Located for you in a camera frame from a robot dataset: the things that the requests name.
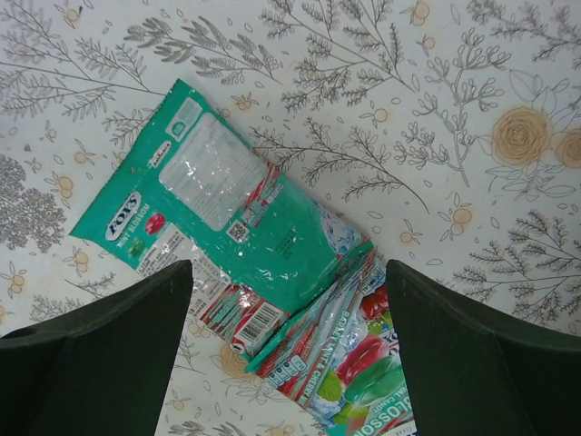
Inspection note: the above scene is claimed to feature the teal Fox's bag back side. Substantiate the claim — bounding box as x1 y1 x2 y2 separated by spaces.
72 81 371 357

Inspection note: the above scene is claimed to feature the Fox's candy bag front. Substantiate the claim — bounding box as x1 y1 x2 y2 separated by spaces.
246 251 418 435

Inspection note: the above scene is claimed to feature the floral table mat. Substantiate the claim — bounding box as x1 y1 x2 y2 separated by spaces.
1 1 580 435

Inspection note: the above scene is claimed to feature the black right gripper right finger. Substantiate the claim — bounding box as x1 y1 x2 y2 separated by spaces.
386 260 580 435

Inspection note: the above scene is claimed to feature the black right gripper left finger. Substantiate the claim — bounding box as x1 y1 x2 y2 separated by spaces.
1 261 192 435

